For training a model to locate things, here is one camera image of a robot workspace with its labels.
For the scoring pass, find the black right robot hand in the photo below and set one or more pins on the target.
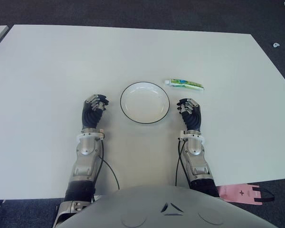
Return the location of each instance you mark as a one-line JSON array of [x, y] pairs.
[[193, 117]]

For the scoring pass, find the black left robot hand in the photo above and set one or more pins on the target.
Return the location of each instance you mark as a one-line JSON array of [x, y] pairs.
[[91, 116]]

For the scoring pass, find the green toothpaste tube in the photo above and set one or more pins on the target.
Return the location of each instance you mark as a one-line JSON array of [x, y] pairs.
[[184, 84]]

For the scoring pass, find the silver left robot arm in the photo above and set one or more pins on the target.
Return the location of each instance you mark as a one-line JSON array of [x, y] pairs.
[[85, 152]]

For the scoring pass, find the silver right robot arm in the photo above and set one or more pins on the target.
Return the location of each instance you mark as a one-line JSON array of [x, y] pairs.
[[196, 154]]

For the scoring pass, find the white plate with black rim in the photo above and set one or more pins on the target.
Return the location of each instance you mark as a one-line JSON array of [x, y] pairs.
[[145, 104]]

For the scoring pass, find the grey robot torso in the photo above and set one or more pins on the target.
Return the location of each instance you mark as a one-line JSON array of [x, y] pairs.
[[168, 209]]

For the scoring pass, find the small white floor object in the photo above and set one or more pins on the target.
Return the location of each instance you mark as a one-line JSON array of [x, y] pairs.
[[276, 44]]

